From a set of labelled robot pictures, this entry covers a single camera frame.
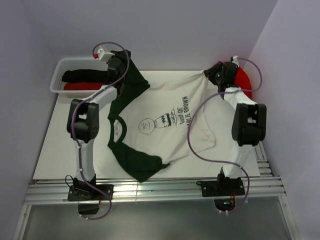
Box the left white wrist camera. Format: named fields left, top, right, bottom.
left=93, top=45, right=114, bottom=63

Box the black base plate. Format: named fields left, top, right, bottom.
left=67, top=184, right=114, bottom=202
left=196, top=177, right=246, bottom=197

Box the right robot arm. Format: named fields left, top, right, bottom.
left=204, top=55, right=267, bottom=178

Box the crumpled red t shirt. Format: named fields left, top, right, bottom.
left=235, top=67, right=252, bottom=91

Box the white and green t shirt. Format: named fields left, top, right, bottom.
left=107, top=62, right=216, bottom=182

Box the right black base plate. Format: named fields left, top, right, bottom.
left=196, top=177, right=246, bottom=197

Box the aluminium frame rail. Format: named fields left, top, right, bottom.
left=13, top=143, right=301, bottom=240

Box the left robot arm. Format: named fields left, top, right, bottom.
left=66, top=48, right=131, bottom=200

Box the white plastic basket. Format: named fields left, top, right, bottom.
left=49, top=57, right=108, bottom=98

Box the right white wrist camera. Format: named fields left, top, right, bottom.
left=230, top=55, right=240, bottom=67

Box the rolled black t shirt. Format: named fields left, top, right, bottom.
left=61, top=69, right=108, bottom=83

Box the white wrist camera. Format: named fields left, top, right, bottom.
left=93, top=45, right=114, bottom=63
left=230, top=55, right=240, bottom=67

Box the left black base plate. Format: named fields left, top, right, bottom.
left=67, top=184, right=114, bottom=202

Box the rolled red t shirt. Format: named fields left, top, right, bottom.
left=63, top=82, right=104, bottom=91

